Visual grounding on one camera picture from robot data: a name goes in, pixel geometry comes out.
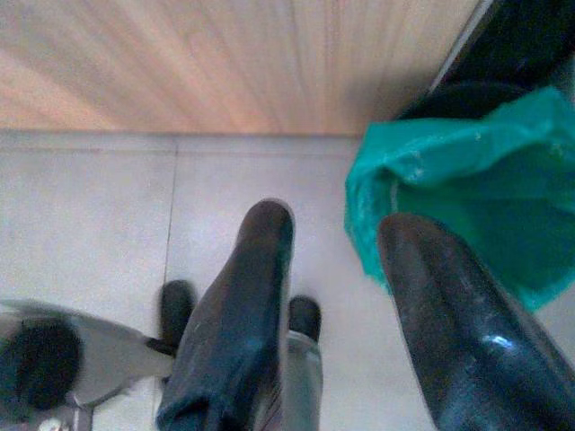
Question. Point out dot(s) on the wooden cabinet door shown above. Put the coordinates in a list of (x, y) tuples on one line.
[(179, 58)]

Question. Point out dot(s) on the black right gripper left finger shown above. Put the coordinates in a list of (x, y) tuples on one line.
[(238, 314)]

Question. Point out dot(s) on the grey robot right leg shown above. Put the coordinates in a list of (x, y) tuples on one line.
[(303, 381)]

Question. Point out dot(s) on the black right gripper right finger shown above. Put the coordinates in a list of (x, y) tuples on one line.
[(462, 341)]

